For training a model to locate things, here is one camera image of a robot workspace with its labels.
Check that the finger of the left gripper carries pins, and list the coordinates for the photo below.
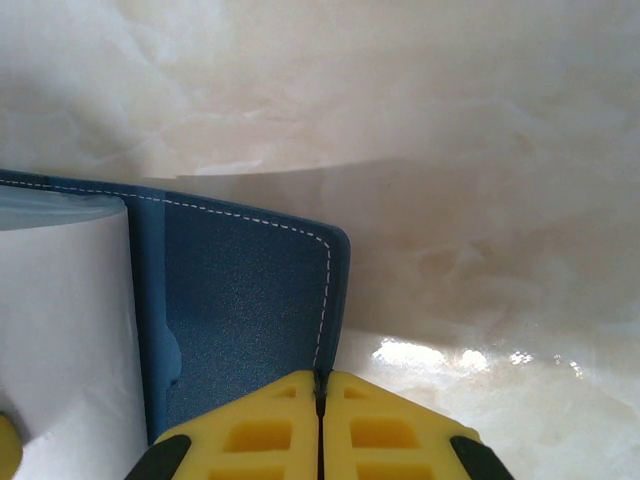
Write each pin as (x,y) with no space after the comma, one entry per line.
(7,445)

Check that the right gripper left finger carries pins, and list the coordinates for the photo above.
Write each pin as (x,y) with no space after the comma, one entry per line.
(250,435)

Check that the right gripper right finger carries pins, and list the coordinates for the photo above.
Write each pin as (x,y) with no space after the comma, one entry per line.
(385,435)

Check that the blue card holder wallet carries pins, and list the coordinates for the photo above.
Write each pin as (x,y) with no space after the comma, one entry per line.
(240,300)

